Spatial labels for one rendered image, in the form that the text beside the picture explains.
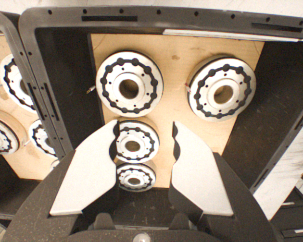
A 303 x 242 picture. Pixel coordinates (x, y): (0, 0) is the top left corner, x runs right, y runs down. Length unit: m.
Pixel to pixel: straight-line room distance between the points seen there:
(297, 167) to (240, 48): 0.64
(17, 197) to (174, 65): 0.51
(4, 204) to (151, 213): 0.38
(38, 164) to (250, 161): 0.49
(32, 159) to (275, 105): 0.52
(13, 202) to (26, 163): 0.10
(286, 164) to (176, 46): 0.66
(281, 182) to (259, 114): 0.63
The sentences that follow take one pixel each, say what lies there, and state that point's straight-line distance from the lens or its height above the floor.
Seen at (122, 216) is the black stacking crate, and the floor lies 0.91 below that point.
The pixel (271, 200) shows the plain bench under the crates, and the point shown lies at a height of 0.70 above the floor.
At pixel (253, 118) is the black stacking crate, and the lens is 0.27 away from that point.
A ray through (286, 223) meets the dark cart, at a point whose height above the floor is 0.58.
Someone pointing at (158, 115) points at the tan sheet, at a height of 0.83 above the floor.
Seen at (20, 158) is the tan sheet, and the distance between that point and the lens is 0.50.
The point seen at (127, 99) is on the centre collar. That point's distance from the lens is 0.21.
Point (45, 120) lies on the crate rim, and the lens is 0.20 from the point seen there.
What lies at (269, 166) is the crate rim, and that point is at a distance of 0.26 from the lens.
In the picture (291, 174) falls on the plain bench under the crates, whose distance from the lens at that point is 0.84.
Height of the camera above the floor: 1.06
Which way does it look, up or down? 59 degrees down
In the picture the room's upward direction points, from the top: 177 degrees counter-clockwise
